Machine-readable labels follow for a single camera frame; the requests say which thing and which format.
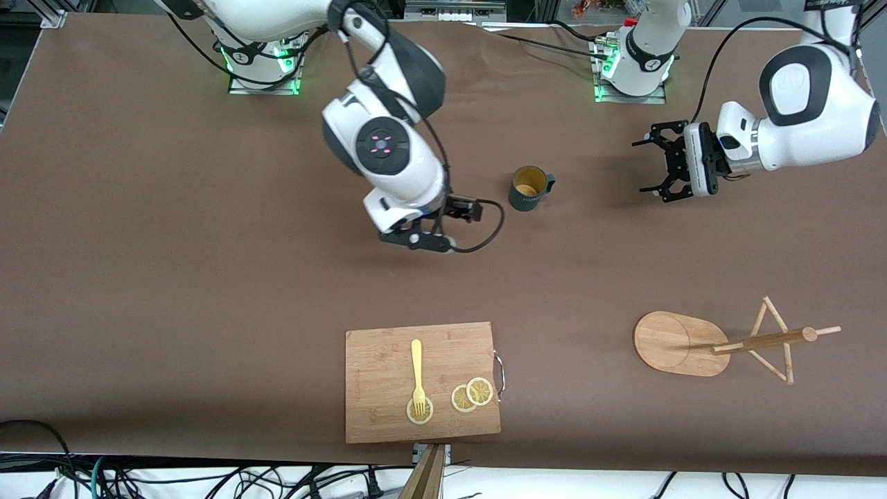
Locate dark teal cup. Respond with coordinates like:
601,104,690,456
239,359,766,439
509,166,556,211

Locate wooden cup rack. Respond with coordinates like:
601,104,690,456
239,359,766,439
633,296,842,385

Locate yellow plastic fork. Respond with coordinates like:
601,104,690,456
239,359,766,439
411,339,428,417

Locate wooden cutting board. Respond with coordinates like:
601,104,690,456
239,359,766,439
345,322,502,444

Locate grey power strip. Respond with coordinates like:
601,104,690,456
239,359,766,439
405,0,507,21

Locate brown table cover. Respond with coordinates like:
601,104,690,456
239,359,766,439
0,12,887,479

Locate wooden bar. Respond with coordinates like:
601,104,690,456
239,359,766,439
398,445,446,499

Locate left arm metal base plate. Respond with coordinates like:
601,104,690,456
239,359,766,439
592,36,669,105

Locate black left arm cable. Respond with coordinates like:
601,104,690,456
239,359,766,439
690,17,813,125

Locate black cable on table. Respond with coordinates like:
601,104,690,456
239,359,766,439
485,19,612,62

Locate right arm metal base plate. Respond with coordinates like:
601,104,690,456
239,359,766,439
227,28,306,96

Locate aluminium frame profile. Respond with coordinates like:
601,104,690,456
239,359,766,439
38,0,70,28

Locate teal floor cable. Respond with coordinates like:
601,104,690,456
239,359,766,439
89,456,113,499

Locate thick black floor cable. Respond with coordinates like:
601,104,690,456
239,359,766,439
0,419,76,480

